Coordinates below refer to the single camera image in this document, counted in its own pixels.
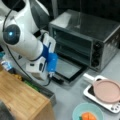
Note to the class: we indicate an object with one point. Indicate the white and blue gripper body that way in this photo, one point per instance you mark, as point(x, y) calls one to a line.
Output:
point(45, 63)

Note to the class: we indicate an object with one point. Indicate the orange carrot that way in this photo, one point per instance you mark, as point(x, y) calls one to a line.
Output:
point(88, 116)

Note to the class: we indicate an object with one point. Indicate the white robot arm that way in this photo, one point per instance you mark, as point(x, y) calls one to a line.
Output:
point(18, 25)

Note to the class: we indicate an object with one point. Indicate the open grey metal drawer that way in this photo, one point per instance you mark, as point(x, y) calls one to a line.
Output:
point(44, 91)

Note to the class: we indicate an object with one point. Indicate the green vegetable in drawer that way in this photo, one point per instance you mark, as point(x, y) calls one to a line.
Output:
point(31, 85)

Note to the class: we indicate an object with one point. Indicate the yellow item in drawer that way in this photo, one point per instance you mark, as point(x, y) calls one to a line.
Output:
point(18, 77)

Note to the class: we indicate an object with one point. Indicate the wooden drawer cabinet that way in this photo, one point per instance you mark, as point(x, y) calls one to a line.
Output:
point(24, 102)

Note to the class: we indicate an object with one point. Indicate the silver toaster oven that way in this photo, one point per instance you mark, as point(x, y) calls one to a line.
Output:
point(87, 39)

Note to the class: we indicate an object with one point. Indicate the white induction cooker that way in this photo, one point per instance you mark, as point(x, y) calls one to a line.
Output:
point(100, 98)

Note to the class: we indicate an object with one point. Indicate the light blue bowl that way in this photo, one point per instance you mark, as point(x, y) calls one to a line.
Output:
point(87, 108)

